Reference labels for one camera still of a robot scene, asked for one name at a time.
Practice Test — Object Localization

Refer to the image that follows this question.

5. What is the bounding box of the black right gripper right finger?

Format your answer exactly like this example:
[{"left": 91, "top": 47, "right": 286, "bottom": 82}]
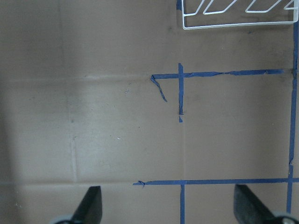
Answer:
[{"left": 234, "top": 184, "right": 283, "bottom": 224}]

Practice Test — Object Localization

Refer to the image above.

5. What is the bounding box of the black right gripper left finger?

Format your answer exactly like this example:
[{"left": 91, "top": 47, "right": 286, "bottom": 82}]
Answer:
[{"left": 71, "top": 186, "right": 103, "bottom": 224}]

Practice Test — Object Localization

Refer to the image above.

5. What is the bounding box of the white wire cup rack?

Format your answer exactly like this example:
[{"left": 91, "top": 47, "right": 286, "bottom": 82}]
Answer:
[{"left": 176, "top": 0, "right": 299, "bottom": 30}]

